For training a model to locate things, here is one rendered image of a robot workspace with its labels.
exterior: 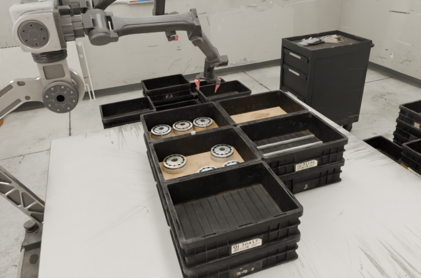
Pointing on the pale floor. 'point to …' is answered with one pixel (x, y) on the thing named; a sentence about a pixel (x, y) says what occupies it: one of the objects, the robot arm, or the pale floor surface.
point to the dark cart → (327, 74)
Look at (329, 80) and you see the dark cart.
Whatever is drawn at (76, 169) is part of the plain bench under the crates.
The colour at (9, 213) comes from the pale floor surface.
